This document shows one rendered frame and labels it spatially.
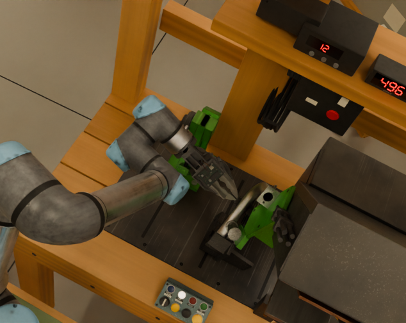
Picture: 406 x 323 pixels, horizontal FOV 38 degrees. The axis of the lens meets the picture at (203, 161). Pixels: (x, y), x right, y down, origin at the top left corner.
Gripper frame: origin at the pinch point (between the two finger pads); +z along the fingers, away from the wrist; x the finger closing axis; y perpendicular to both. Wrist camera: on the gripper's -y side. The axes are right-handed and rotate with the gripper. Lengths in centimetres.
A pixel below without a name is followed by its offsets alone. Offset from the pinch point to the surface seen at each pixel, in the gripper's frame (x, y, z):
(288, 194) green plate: 11.4, 7.8, 7.2
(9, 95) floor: -66, -157, -60
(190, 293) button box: -28.4, -0.8, 14.0
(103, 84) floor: -29, -169, -31
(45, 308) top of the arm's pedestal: -61, -4, -10
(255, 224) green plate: -1.1, 1.5, 10.3
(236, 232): -6.8, -1.5, 9.7
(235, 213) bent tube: -4.7, -11.8, 9.7
